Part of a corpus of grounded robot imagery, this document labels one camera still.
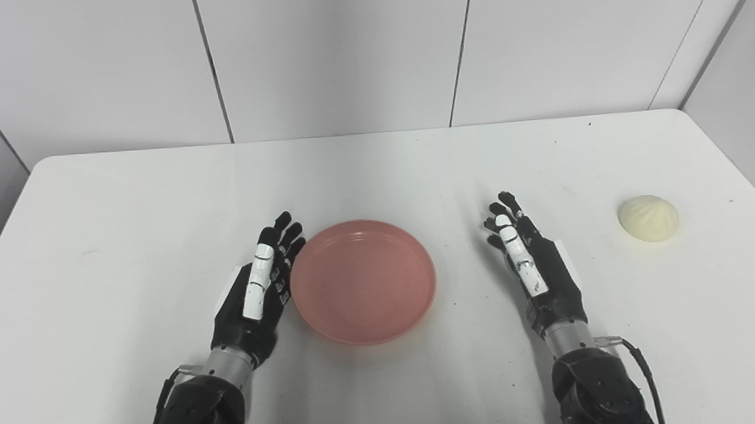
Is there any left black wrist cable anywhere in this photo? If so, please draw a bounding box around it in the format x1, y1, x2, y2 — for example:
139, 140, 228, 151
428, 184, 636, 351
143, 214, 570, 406
152, 363, 208, 419

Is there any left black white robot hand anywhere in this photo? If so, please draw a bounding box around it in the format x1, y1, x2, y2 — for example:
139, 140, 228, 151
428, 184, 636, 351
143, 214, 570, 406
203, 210, 314, 371

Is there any pink round plate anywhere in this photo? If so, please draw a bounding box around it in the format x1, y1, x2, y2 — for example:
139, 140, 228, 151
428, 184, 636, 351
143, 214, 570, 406
287, 215, 441, 350

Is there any cream steamed bun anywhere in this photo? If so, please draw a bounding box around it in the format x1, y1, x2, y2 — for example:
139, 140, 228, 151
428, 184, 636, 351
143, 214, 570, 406
616, 193, 681, 245

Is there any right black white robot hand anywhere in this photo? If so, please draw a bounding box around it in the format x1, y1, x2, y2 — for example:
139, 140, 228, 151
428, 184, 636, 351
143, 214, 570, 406
481, 186, 589, 343

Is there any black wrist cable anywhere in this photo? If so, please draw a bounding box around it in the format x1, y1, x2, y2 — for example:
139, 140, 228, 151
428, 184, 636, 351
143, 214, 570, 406
593, 332, 669, 424
152, 363, 208, 419

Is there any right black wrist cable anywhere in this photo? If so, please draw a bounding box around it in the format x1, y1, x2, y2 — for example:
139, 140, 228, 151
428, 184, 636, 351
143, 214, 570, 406
593, 332, 669, 424

